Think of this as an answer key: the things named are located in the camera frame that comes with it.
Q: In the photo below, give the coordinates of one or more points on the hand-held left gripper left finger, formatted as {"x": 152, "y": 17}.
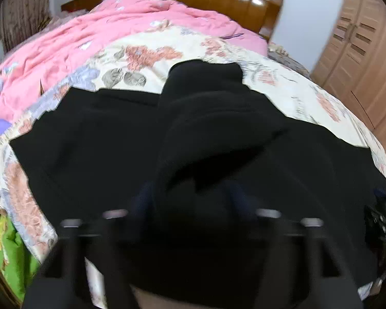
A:
{"x": 142, "y": 202}

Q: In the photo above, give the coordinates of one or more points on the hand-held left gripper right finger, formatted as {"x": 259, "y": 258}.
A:
{"x": 238, "y": 199}

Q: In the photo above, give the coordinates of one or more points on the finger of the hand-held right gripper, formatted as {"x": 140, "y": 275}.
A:
{"x": 384, "y": 219}

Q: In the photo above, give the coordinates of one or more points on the black pants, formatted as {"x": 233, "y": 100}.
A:
{"x": 193, "y": 119}

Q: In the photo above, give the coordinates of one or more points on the floral bed sheet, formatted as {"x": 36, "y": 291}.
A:
{"x": 308, "y": 96}

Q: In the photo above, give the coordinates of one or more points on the green printed cloth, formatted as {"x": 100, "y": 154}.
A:
{"x": 13, "y": 257}

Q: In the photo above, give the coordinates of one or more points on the dark patterned pillow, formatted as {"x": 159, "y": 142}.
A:
{"x": 286, "y": 58}

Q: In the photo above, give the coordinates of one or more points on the pink quilt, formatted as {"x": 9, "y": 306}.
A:
{"x": 83, "y": 38}

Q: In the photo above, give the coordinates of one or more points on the light wooden wardrobe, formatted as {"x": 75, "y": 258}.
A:
{"x": 357, "y": 38}

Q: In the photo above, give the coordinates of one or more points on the brown wooden nightstand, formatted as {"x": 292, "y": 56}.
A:
{"x": 83, "y": 1}

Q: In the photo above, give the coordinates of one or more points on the patterned curtain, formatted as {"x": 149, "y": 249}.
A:
{"x": 22, "y": 9}

